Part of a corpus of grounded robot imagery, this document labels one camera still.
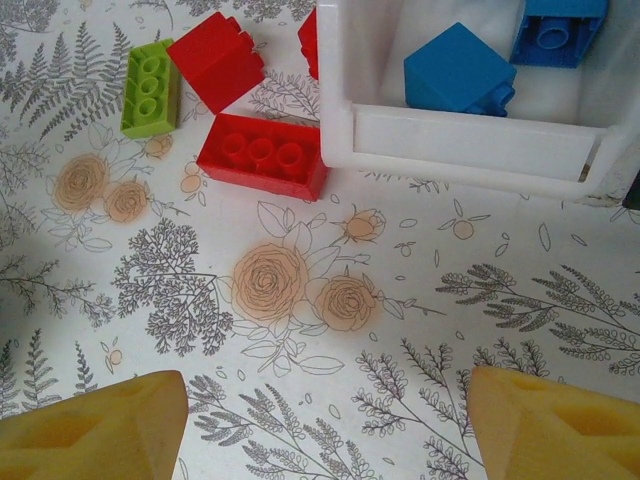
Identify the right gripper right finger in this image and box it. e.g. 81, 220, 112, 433
471, 365, 640, 480

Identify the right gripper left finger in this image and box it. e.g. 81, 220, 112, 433
0, 369, 189, 480

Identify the red lego brick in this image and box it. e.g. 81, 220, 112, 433
196, 112, 331, 202
166, 13, 267, 115
296, 7, 321, 81

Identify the green lego brick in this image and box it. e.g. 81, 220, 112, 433
119, 38, 181, 141

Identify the blue lego brick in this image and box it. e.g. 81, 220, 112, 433
402, 22, 519, 117
508, 0, 612, 69

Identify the white plastic bin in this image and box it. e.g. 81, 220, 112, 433
315, 0, 640, 202

